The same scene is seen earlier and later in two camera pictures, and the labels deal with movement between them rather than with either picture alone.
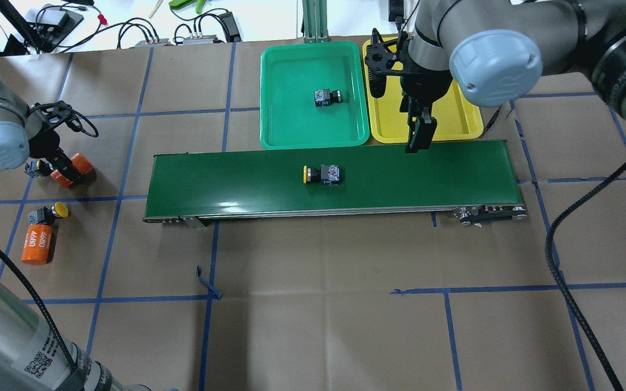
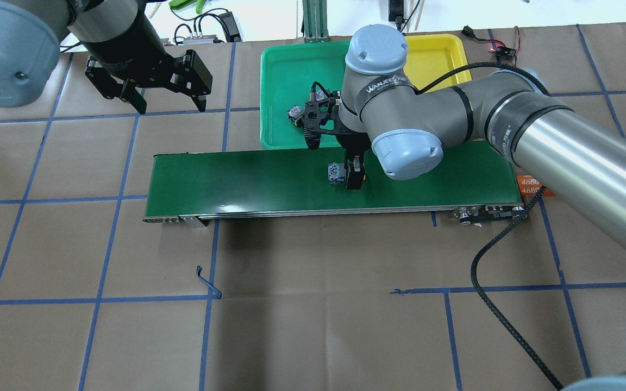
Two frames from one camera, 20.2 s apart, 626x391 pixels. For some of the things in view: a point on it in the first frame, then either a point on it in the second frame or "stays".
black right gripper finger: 423,132 to 357,173
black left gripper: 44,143 to 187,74
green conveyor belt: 475,182 stays
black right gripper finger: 412,107 to 349,165
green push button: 31,167 to 293,112
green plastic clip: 179,4 stays
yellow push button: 47,215 to 337,172
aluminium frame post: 315,23 stays
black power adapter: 232,32 stays
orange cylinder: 80,163 to 530,187
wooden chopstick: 157,5 stays
